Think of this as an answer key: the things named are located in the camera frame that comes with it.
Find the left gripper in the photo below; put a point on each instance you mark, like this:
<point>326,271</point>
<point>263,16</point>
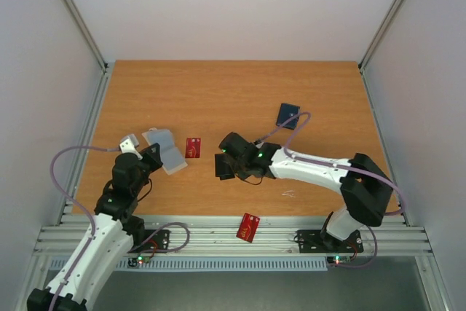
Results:
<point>153,156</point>

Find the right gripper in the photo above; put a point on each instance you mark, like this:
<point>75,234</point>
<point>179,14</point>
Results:
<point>232,158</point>

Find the black card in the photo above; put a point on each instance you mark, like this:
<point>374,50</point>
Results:
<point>221,165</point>
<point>226,176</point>

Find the beige card holder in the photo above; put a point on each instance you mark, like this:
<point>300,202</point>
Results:
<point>171,157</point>

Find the red logo card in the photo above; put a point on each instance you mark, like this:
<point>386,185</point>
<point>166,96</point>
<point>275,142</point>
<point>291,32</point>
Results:
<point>193,148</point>

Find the red VIP card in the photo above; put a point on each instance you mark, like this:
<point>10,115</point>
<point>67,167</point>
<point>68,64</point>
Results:
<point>248,227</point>

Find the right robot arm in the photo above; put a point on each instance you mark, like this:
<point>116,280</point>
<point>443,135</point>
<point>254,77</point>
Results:
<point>365,189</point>

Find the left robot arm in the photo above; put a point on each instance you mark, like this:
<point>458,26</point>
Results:
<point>113,231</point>

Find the dark blue wallet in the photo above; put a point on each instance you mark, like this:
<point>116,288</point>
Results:
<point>285,113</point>

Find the left circuit board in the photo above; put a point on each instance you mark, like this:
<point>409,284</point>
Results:
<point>138,261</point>

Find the circuit board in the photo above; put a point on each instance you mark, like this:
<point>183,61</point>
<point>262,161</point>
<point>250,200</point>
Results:
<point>138,261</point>
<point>338,259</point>

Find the right circuit board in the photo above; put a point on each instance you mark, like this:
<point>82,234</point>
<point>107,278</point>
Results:
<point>338,259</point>

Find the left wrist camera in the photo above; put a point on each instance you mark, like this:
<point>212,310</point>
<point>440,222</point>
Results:
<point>129,143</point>

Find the left aluminium frame post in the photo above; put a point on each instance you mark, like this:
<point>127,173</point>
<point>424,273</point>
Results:
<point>84,30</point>

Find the aluminium frame post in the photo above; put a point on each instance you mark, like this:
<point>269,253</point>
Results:
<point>84,30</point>
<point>391,14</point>

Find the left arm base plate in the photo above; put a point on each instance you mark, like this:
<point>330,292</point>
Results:
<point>158,241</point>

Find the aluminium rail base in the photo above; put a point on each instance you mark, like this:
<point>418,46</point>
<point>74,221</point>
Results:
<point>216,236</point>

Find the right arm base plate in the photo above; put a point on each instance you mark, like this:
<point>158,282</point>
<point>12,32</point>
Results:
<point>310,241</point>

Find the grey slotted cable duct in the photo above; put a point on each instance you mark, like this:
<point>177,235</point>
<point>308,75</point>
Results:
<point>225,264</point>

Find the right aluminium frame post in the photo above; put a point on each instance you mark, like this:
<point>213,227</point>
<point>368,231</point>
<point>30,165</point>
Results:
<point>391,14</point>

